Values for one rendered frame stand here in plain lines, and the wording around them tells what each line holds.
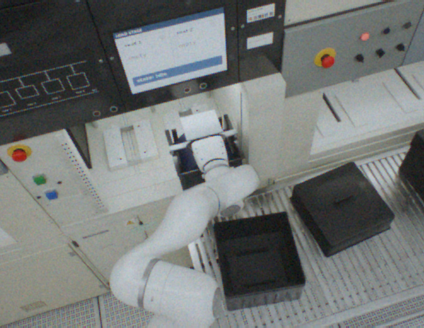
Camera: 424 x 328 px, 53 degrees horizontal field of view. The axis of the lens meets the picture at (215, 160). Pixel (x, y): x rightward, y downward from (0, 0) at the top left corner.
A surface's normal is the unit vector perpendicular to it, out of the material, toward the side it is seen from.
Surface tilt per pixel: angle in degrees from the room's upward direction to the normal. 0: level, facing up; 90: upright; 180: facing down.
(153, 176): 0
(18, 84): 90
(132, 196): 0
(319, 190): 0
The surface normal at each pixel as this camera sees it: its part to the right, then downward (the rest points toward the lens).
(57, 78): 0.29, 0.78
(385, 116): -0.07, -0.56
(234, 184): 0.41, -0.28
